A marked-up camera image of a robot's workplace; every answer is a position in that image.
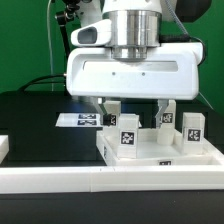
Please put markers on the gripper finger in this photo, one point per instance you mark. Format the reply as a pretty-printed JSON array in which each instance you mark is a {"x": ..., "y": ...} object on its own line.
[
  {"x": 162, "y": 106},
  {"x": 105, "y": 117}
]

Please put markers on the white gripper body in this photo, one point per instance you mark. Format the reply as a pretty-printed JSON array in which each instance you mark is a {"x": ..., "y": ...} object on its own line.
[{"x": 169, "y": 71}]

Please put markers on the white square table top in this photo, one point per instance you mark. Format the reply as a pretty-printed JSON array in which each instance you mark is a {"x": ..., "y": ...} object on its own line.
[{"x": 150, "y": 153}]

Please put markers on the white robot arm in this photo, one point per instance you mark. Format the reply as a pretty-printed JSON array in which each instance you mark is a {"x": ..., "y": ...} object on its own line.
[{"x": 135, "y": 49}]

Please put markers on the white sheet with tags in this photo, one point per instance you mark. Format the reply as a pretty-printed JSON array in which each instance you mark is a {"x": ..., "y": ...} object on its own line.
[{"x": 78, "y": 120}]

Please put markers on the white U-shaped fence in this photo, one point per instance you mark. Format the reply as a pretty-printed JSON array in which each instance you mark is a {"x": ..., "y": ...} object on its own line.
[{"x": 99, "y": 179}]

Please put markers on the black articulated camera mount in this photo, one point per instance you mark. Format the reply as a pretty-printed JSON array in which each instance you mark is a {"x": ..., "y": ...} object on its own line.
[{"x": 65, "y": 16}]

